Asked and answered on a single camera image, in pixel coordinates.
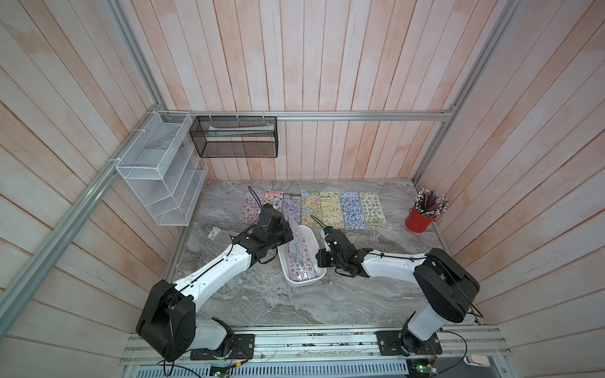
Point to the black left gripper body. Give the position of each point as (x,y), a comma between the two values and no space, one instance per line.
(282,235)

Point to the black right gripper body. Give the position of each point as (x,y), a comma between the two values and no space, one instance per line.
(326,259)

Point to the pale pink sticker sheet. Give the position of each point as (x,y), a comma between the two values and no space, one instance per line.
(250,209)

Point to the white plastic storage box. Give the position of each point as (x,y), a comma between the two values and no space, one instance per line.
(313,248)

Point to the blue penguin sticker sheet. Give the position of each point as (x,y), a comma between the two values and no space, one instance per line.
(353,215)

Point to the pink cartoon sticker sheet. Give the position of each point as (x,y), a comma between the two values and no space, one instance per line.
(274,198)

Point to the purple animal sticker sheet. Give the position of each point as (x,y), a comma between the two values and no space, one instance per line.
(300,267)

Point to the puffy gem sticker sheet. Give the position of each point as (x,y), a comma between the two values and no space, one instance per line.
(291,207)

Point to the green frog sticker sheet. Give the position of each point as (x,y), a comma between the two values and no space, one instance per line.
(372,209)

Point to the panda sticker sheet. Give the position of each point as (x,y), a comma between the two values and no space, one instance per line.
(311,208)

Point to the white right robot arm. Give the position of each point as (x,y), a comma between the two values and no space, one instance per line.
(449,289)

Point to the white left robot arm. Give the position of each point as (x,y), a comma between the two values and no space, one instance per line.
(168,322)

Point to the red metal pencil bucket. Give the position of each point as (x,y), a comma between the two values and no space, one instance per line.
(418,223)

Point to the bundle of coloured pencils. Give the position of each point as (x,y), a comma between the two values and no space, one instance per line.
(430,204)

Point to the black wire mesh basket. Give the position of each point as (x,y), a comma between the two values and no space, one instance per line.
(235,136)

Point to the white wire mesh shelf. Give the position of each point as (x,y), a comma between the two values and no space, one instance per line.
(161,167)

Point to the aluminium mounting rail base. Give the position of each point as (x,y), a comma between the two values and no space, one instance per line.
(337,342)

